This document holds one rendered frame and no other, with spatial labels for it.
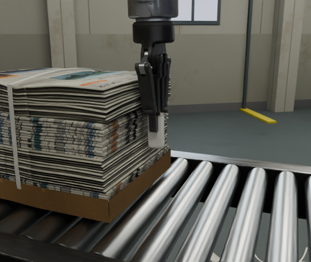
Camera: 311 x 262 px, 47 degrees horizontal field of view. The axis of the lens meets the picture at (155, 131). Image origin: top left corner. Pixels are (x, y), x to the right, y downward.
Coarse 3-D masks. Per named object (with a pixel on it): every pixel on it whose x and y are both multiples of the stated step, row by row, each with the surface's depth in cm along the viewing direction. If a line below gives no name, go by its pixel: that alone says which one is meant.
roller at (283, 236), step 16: (288, 176) 81; (288, 192) 73; (272, 208) 70; (288, 208) 67; (272, 224) 63; (288, 224) 61; (272, 240) 57; (288, 240) 57; (272, 256) 53; (288, 256) 52
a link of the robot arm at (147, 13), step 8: (128, 0) 61; (136, 0) 59; (144, 0) 59; (152, 0) 58; (160, 0) 59; (168, 0) 59; (176, 0) 61; (128, 8) 62; (136, 8) 60; (144, 8) 59; (152, 8) 59; (160, 8) 59; (168, 8) 59; (176, 8) 61; (128, 16) 62; (136, 16) 60; (144, 16) 60; (152, 16) 59; (160, 16) 59; (168, 16) 60; (176, 16) 62
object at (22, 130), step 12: (72, 72) 79; (84, 72) 80; (96, 72) 81; (0, 84) 62; (24, 84) 64; (36, 84) 63; (12, 96) 62; (24, 96) 61; (24, 108) 62; (24, 120) 62; (24, 132) 63; (24, 144) 63; (12, 156) 65; (24, 156) 64; (12, 168) 66; (24, 168) 64; (12, 180) 67; (24, 180) 66
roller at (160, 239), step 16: (192, 176) 82; (208, 176) 84; (192, 192) 74; (176, 208) 67; (192, 208) 71; (160, 224) 61; (176, 224) 63; (144, 240) 57; (160, 240) 57; (176, 240) 61; (144, 256) 52; (160, 256) 54
